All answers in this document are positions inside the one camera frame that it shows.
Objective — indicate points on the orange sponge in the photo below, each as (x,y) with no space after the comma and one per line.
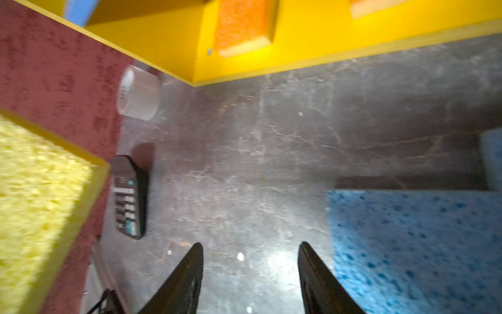
(244,26)
(362,8)

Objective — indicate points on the yellow sponge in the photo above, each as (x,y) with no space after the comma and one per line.
(48,189)

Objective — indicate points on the black calculator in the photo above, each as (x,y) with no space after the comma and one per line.
(129,202)

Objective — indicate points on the blue sponge left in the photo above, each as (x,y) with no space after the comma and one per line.
(418,251)

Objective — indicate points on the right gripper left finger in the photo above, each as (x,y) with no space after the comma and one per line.
(180,292)

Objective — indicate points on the orange sponge front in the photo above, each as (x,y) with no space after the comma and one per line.
(362,8)

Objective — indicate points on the clear tape roll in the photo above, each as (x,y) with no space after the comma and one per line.
(138,94)

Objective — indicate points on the yellow shelf with coloured boards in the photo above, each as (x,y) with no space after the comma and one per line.
(177,37)

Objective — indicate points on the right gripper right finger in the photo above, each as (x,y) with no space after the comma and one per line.
(321,292)

